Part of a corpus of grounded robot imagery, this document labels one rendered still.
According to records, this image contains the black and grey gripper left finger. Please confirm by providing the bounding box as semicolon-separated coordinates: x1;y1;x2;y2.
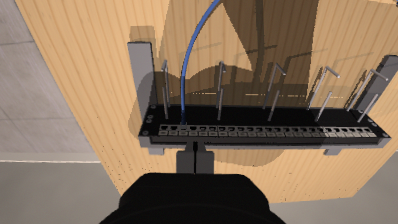
176;141;195;173

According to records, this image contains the blue cable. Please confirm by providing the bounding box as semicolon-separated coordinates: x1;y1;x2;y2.
181;0;220;118

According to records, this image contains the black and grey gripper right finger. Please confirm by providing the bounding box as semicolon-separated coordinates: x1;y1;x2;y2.
195;142;214;174

